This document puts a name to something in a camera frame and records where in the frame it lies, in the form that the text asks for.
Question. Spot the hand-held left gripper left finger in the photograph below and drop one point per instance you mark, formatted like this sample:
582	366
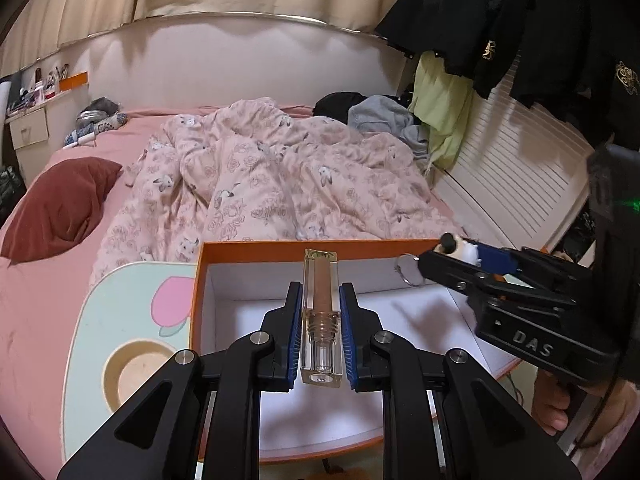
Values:
295	330

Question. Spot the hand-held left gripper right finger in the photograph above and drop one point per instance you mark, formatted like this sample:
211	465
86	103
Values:
347	335

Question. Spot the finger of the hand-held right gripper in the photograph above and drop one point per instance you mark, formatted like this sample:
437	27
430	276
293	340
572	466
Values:
497	260
450	270

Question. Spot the clear lip gloss tube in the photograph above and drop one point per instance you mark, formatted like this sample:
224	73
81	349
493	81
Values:
320	300

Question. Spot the orange cardboard box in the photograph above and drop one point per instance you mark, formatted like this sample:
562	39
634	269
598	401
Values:
235	325

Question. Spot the person's right hand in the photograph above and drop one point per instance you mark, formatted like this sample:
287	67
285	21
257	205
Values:
550	407

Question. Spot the white slatted panel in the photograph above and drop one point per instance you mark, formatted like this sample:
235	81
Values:
525	160

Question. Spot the pink floral blanket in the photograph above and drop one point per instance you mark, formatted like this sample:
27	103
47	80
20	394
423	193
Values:
280	185

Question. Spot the yellow-green hanging garment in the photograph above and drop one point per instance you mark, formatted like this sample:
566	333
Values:
445	110

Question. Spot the grey crumpled clothing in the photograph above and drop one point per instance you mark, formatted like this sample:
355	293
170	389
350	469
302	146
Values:
380	115

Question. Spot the mint green bed table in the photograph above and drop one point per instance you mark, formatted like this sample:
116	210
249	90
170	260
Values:
100	320

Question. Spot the black crumpled clothing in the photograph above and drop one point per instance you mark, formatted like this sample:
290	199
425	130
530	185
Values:
337	102

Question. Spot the black hanging garment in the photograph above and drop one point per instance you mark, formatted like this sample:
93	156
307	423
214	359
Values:
440	10
560	35

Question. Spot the bed with pink sheet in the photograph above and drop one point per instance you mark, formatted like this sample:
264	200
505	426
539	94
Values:
30	335

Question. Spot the dark red pillow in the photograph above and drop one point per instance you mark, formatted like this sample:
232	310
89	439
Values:
55	205

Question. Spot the grey patterned clothes pile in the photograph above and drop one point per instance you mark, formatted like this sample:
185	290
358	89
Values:
100	110

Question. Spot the black bag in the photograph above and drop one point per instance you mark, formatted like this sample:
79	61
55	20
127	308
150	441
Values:
7	185

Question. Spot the small orange box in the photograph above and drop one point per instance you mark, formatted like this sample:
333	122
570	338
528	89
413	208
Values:
75	81

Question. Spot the white nightstand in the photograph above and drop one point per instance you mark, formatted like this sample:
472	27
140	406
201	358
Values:
27	130

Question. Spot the cluster of small bottles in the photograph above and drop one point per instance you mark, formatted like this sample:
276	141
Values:
40	87

